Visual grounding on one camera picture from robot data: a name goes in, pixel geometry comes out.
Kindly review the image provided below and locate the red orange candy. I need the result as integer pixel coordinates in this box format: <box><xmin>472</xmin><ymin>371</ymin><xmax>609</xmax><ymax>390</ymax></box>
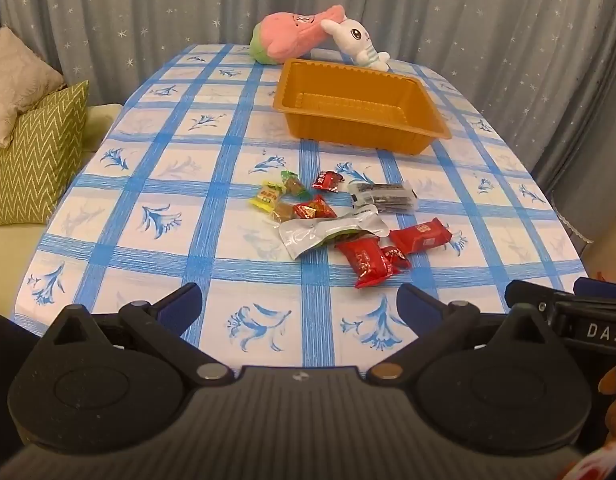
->
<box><xmin>293</xmin><ymin>195</ymin><xmax>337</xmax><ymax>220</ymax></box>

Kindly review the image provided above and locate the green zigzag cushion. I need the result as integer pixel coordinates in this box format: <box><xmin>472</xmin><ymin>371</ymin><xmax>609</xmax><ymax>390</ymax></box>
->
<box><xmin>0</xmin><ymin>80</ymin><xmax>90</xmax><ymax>228</ymax></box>

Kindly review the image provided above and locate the golden plastic tray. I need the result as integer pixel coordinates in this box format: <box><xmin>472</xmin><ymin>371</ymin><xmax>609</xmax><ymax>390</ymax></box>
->
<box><xmin>273</xmin><ymin>58</ymin><xmax>453</xmax><ymax>156</ymax></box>

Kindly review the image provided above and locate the pink plush toy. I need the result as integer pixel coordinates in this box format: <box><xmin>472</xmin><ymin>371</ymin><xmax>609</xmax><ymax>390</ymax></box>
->
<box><xmin>250</xmin><ymin>5</ymin><xmax>346</xmax><ymax>66</ymax></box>

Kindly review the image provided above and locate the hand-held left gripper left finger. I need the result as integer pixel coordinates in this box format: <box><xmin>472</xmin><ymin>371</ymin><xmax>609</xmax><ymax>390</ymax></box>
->
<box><xmin>38</xmin><ymin>282</ymin><xmax>235</xmax><ymax>387</ymax></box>

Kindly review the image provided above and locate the silver snack pouch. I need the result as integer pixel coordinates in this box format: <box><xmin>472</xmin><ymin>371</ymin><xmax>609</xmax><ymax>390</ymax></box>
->
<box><xmin>279</xmin><ymin>205</ymin><xmax>390</xmax><ymax>260</ymax></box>

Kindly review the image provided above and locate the lace-trimmed blue curtain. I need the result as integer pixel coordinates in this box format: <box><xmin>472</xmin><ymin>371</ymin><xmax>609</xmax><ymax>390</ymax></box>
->
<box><xmin>532</xmin><ymin>35</ymin><xmax>616</xmax><ymax>271</ymax></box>

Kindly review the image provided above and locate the white rabbit plush toy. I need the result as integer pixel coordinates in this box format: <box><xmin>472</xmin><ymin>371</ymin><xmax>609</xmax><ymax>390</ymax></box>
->
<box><xmin>320</xmin><ymin>17</ymin><xmax>391</xmax><ymax>72</ymax></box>

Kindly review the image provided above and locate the large red snack packet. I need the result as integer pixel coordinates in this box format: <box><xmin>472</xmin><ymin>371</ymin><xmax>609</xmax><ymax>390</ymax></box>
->
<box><xmin>335</xmin><ymin>237</ymin><xmax>401</xmax><ymax>289</ymax></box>

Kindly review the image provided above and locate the green candy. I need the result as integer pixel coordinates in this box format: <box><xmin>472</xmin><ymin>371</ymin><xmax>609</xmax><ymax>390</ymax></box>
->
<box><xmin>280</xmin><ymin>170</ymin><xmax>309</xmax><ymax>196</ymax></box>

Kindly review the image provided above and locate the clear dark seaweed packet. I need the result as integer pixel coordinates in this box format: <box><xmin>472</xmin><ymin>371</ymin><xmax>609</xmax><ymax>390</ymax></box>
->
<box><xmin>349</xmin><ymin>181</ymin><xmax>419</xmax><ymax>213</ymax></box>

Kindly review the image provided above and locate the small red candy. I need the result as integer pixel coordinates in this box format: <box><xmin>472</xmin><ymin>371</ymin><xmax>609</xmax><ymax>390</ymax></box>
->
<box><xmin>312</xmin><ymin>171</ymin><xmax>345</xmax><ymax>192</ymax></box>
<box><xmin>380</xmin><ymin>246</ymin><xmax>412</xmax><ymax>270</ymax></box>

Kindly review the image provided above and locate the beige cushion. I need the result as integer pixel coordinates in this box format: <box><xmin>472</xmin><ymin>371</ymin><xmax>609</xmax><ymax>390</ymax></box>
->
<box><xmin>0</xmin><ymin>26</ymin><xmax>65</xmax><ymax>148</ymax></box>

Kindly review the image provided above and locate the pale green sofa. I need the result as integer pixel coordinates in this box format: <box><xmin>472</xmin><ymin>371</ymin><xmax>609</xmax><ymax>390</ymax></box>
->
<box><xmin>0</xmin><ymin>102</ymin><xmax>124</xmax><ymax>313</ymax></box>

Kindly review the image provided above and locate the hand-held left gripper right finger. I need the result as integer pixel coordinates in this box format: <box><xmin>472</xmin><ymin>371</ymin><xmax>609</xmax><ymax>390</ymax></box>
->
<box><xmin>366</xmin><ymin>284</ymin><xmax>563</xmax><ymax>386</ymax></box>

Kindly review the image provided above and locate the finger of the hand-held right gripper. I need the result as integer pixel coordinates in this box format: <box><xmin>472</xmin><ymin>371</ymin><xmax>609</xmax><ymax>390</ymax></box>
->
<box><xmin>574</xmin><ymin>276</ymin><xmax>616</xmax><ymax>302</ymax></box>
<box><xmin>505</xmin><ymin>280</ymin><xmax>556</xmax><ymax>313</ymax></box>

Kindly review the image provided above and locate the blue star-print curtain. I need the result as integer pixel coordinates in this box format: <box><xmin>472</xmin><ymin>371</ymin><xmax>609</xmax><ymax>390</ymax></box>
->
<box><xmin>0</xmin><ymin>0</ymin><xmax>616</xmax><ymax>201</ymax></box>

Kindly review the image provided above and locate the yellow candy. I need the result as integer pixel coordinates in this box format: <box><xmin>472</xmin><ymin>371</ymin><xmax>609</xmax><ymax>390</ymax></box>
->
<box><xmin>248</xmin><ymin>182</ymin><xmax>285</xmax><ymax>212</ymax></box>

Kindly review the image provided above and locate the printed clothing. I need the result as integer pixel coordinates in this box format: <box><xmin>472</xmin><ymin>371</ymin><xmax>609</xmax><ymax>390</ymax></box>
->
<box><xmin>562</xmin><ymin>365</ymin><xmax>616</xmax><ymax>480</ymax></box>

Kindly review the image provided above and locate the blue checked tablecloth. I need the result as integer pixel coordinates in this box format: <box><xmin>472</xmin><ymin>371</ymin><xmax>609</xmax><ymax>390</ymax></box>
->
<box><xmin>13</xmin><ymin>42</ymin><xmax>588</xmax><ymax>368</ymax></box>

